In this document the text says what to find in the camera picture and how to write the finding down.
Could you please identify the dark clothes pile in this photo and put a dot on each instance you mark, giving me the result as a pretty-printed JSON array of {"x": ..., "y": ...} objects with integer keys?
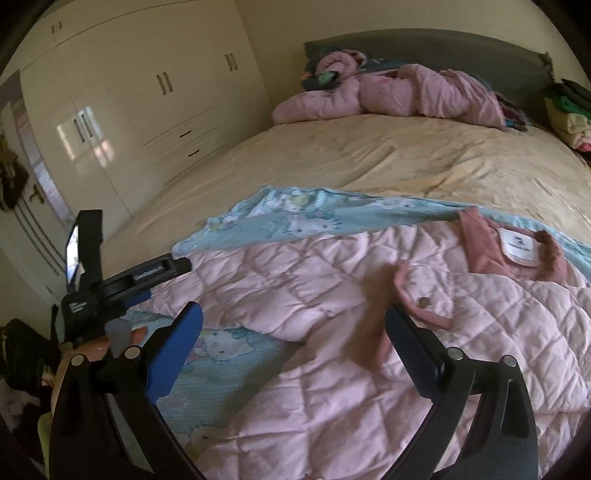
[{"x": 25, "y": 360}]

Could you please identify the small dark green-marked item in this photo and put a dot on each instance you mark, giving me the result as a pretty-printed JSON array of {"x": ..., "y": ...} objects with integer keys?
[{"x": 321, "y": 79}]

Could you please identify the white door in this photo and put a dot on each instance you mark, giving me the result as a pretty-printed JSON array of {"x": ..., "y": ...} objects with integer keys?
[{"x": 41, "y": 240}]

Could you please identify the brown hanging bag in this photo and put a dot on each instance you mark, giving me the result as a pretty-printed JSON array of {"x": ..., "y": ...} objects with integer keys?
[{"x": 11, "y": 177}]

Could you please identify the grey headboard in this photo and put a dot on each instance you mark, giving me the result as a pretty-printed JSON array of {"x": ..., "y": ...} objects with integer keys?
[{"x": 438, "y": 48}]

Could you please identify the cream wardrobe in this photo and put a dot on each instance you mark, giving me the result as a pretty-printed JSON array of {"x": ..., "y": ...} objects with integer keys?
[{"x": 138, "y": 92}]

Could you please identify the blue cat print blanket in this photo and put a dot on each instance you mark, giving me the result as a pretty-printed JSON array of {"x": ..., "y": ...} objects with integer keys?
[{"x": 286, "y": 217}]

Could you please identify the crumpled pink comforter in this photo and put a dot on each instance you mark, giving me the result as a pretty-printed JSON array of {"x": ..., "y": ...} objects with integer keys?
[{"x": 397, "y": 92}]

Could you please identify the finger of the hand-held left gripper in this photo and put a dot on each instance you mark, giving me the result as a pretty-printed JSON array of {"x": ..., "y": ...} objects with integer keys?
[{"x": 175, "y": 266}]

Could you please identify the cream bed sheet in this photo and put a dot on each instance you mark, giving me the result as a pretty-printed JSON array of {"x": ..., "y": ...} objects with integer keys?
[{"x": 369, "y": 152}]

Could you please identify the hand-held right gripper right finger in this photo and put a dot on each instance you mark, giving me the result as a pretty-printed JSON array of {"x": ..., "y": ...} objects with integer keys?
[{"x": 410, "y": 350}]

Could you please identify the pink quilted comforter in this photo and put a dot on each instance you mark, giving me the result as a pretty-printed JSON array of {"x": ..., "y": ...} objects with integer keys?
[{"x": 323, "y": 277}]

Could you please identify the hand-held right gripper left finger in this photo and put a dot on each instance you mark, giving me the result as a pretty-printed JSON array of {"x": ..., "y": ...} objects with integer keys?
[{"x": 178, "y": 353}]

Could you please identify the patterned dark cloth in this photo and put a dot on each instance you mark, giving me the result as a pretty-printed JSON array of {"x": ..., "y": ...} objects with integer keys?
[{"x": 515, "y": 113}]

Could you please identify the person's left hand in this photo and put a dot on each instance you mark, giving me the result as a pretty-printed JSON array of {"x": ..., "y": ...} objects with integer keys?
[{"x": 138, "y": 334}]

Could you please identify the stack of folded clothes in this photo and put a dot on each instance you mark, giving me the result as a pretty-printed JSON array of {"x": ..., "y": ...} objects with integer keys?
[{"x": 570, "y": 115}]

